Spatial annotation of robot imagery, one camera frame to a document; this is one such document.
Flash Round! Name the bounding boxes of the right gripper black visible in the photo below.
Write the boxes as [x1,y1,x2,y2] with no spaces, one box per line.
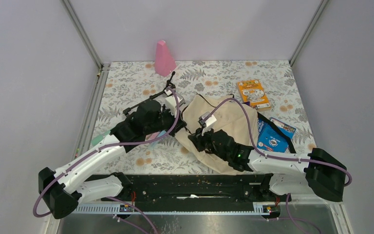
[188,124,229,161]

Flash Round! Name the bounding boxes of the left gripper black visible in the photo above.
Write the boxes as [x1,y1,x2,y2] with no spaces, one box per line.
[145,103,187,137]

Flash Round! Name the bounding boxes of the cream canvas backpack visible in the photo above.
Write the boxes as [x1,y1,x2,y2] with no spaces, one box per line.
[175,94,265,176]

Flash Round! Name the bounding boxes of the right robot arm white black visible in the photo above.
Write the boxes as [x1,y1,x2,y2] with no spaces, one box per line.
[188,129,352,202]

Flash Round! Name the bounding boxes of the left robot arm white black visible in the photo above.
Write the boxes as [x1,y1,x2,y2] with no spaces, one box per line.
[33,96,185,219]

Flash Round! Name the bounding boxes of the blue highlighter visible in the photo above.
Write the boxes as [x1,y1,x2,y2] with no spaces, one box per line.
[148,131,166,151]

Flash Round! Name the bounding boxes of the pink highlighter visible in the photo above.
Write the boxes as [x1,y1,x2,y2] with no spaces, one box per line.
[146,132,161,140]

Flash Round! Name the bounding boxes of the black folding tripod stand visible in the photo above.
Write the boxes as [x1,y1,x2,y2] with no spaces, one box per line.
[123,71,176,116]

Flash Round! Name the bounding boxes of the pink cone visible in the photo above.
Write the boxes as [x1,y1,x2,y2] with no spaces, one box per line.
[154,40,177,77]

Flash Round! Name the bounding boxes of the blue round-logo book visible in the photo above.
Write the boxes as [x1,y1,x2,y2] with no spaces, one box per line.
[257,117,297,153]

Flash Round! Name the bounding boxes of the orange children's book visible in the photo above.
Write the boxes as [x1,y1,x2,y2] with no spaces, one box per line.
[237,79,272,112]

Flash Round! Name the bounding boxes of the mint green tube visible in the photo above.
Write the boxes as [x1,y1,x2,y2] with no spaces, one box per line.
[91,130,111,147]

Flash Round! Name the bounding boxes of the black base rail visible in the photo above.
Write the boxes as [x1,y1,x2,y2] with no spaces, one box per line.
[115,175,286,213]

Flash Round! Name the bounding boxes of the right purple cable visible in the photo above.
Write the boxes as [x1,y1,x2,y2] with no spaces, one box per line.
[203,97,353,187]

